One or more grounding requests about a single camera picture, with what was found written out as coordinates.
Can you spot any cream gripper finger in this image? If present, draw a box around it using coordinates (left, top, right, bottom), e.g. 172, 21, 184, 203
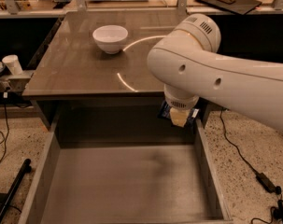
170, 107, 190, 127

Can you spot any white paper cup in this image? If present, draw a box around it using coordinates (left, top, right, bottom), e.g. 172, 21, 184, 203
2, 55, 22, 76

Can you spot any black plug bottom right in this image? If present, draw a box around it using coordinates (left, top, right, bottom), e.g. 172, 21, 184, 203
250, 199, 283, 224

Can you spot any black metal stand leg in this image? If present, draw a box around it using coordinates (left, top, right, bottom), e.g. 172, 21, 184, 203
0, 159, 32, 224

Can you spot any dark blue snack bar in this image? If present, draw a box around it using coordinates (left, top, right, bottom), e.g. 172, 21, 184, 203
158, 101, 199, 128

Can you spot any black power adapter with cable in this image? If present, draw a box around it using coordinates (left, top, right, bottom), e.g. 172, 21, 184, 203
219, 111, 282, 195

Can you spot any grey counter cabinet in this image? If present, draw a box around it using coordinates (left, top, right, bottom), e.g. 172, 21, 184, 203
22, 8, 187, 123

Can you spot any black cable left floor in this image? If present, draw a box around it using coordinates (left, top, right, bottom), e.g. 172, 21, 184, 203
0, 91, 11, 172

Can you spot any grey open drawer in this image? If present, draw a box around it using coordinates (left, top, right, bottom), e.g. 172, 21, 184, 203
18, 97, 234, 224

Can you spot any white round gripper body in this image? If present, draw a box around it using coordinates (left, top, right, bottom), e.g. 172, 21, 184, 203
164, 91, 199, 110

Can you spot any black flat panel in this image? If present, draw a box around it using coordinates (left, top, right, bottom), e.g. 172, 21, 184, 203
195, 0, 262, 15

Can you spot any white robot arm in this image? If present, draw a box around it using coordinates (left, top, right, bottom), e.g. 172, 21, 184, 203
148, 14, 283, 133

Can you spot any white ceramic bowl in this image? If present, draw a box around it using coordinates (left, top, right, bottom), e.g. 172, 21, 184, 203
92, 25, 128, 54

